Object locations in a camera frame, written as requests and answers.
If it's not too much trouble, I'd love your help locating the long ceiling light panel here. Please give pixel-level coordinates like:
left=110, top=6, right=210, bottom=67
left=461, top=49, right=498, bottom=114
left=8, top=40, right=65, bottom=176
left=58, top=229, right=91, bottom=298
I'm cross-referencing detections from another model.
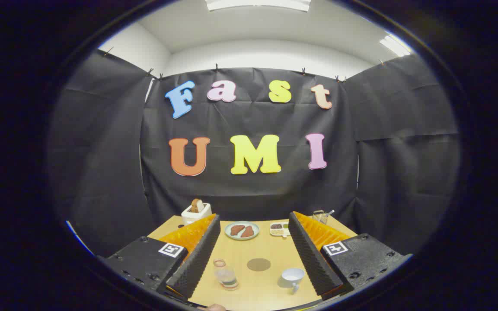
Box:
left=205, top=0, right=311, bottom=12

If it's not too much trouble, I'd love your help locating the round brown coaster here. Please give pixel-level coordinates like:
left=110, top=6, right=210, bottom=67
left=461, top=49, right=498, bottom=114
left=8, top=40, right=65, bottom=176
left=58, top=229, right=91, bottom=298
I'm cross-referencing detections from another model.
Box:
left=246, top=258, right=271, bottom=272

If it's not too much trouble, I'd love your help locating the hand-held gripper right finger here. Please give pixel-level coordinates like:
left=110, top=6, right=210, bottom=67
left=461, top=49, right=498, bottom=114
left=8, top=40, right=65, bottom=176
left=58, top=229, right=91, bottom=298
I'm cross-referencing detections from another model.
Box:
left=288, top=211, right=414, bottom=301

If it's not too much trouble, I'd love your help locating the cloudy white juice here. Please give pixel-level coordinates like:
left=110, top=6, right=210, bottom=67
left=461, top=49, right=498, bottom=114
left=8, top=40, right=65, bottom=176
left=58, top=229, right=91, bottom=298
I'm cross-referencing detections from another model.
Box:
left=218, top=272, right=238, bottom=289

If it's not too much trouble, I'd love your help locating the black backdrop cloth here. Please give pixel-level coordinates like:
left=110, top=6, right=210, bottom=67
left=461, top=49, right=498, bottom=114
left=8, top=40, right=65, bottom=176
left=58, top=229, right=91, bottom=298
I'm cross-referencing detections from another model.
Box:
left=48, top=50, right=461, bottom=257

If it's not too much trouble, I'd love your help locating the wooden table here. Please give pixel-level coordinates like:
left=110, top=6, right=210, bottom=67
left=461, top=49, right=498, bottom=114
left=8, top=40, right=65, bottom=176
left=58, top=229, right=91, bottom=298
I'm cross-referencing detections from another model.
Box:
left=147, top=215, right=358, bottom=311

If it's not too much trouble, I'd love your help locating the pale green plate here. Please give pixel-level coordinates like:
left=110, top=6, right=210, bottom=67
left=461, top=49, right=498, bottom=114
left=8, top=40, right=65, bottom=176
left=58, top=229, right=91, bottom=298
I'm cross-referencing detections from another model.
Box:
left=225, top=221, right=260, bottom=241

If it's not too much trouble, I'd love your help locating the white divided condiment dish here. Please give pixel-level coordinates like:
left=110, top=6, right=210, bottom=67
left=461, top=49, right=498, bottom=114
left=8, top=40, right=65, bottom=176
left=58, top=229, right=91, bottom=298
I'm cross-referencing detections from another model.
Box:
left=269, top=222, right=291, bottom=238

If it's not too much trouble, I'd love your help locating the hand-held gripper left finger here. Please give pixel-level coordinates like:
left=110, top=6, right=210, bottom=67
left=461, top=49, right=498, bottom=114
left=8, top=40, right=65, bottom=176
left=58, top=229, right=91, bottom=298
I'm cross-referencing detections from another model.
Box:
left=98, top=213, right=222, bottom=302

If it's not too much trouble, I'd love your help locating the white toaster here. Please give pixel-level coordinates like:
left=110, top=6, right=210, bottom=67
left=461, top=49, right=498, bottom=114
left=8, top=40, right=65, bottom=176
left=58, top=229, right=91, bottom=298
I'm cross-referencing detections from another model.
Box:
left=181, top=202, right=212, bottom=225

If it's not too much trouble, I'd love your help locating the small ceiling light panel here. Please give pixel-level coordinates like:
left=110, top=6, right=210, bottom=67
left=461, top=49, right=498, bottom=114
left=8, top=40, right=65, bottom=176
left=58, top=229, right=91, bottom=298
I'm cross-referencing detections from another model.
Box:
left=379, top=34, right=412, bottom=57

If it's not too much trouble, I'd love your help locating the pale blue cup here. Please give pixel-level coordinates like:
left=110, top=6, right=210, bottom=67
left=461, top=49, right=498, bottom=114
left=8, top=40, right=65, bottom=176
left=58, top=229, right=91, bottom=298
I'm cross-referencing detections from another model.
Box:
left=277, top=267, right=306, bottom=295

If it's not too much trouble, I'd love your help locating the clear plastic bottle red ring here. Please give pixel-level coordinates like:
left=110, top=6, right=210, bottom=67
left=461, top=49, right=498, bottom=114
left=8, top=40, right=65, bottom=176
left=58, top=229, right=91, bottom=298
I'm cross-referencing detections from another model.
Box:
left=213, top=259, right=239, bottom=291

